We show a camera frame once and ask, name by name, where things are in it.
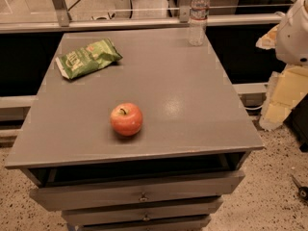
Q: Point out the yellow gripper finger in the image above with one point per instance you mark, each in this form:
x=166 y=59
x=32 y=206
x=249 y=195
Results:
x=285 y=90
x=268 y=40

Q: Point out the clear plastic water bottle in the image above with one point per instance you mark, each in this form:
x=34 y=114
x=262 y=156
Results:
x=198 y=21

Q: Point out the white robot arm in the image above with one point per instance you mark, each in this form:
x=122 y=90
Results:
x=292 y=36

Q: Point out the grey drawer cabinet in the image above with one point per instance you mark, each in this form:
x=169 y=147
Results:
x=150 y=143

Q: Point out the black object on floor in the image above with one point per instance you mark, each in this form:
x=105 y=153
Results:
x=302 y=190

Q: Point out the middle grey drawer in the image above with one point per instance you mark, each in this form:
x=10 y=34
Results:
x=144 y=212

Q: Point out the grey drawer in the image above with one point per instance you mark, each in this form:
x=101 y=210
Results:
x=137 y=191
x=144 y=212
x=162 y=224

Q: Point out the red apple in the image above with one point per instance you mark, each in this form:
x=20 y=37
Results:
x=126 y=119

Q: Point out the bottom grey drawer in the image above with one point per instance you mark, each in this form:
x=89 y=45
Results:
x=162 y=224

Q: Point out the green chip bag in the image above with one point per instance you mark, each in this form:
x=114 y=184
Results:
x=88 y=59

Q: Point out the top grey drawer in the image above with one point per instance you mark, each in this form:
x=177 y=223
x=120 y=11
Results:
x=137 y=191

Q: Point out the metal railing frame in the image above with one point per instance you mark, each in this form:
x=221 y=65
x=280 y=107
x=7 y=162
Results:
x=33 y=16

